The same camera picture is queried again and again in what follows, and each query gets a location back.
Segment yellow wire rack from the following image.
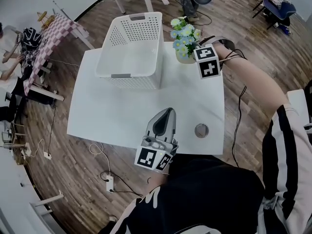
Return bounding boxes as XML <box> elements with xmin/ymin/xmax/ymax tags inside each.
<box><xmin>36</xmin><ymin>10</ymin><xmax>57</xmax><ymax>29</ymax></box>

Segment person's right forearm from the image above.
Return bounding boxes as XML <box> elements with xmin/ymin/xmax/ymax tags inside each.
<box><xmin>216</xmin><ymin>48</ymin><xmax>292</xmax><ymax>112</ymax></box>

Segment white perforated plastic basket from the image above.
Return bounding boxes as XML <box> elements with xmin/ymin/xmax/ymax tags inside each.
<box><xmin>95</xmin><ymin>11</ymin><xmax>163</xmax><ymax>90</ymax></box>

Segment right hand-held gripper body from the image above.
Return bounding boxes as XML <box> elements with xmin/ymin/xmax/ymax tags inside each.
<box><xmin>193</xmin><ymin>35</ymin><xmax>236</xmax><ymax>80</ymax></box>

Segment blue chair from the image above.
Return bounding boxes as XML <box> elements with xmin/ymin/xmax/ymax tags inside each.
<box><xmin>252</xmin><ymin>0</ymin><xmax>297</xmax><ymax>31</ymax></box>

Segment person's left forearm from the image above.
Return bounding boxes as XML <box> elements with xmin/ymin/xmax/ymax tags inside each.
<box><xmin>146</xmin><ymin>171</ymin><xmax>171</xmax><ymax>189</ymax></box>

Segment black cable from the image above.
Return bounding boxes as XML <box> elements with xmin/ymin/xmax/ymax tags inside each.
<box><xmin>231</xmin><ymin>86</ymin><xmax>248</xmax><ymax>168</ymax></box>

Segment blue and white potted flowers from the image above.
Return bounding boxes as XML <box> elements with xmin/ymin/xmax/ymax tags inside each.
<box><xmin>170</xmin><ymin>17</ymin><xmax>203</xmax><ymax>64</ymax></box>

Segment black helmet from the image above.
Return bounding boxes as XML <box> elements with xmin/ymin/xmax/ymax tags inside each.
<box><xmin>21</xmin><ymin>27</ymin><xmax>42</xmax><ymax>50</ymax></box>

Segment white cable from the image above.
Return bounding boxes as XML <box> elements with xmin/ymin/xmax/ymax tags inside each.
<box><xmin>89</xmin><ymin>142</ymin><xmax>112</xmax><ymax>178</ymax></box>

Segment round metal lid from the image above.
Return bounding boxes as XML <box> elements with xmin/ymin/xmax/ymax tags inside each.
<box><xmin>194</xmin><ymin>122</ymin><xmax>210</xmax><ymax>139</ymax></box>

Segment white furniture frame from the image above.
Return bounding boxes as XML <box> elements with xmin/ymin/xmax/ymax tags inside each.
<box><xmin>28</xmin><ymin>190</ymin><xmax>65</xmax><ymax>217</ymax></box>

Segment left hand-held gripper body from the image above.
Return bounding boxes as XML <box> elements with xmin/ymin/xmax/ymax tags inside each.
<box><xmin>134</xmin><ymin>130</ymin><xmax>180</xmax><ymax>173</ymax></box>

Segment table with checked cloth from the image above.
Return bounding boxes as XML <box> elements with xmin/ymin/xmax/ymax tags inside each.
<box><xmin>23</xmin><ymin>13</ymin><xmax>96</xmax><ymax>101</ymax></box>

